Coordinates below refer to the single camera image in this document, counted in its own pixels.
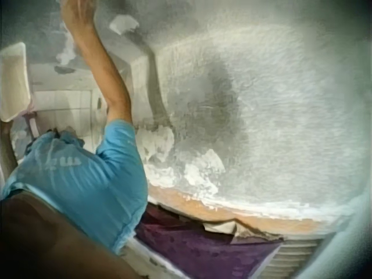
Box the beige crumpled cloth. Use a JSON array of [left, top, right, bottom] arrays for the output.
[[202, 218, 285, 242]]

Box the purple cloth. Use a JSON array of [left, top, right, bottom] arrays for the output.
[[134, 203, 283, 279]]

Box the person's right hand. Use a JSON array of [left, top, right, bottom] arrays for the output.
[[60, 0, 98, 31]]

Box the white plastic tray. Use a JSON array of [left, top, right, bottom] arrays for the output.
[[0, 42, 31, 123]]

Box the white slatted crate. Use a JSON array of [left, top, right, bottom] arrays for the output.
[[260, 235, 328, 279]]

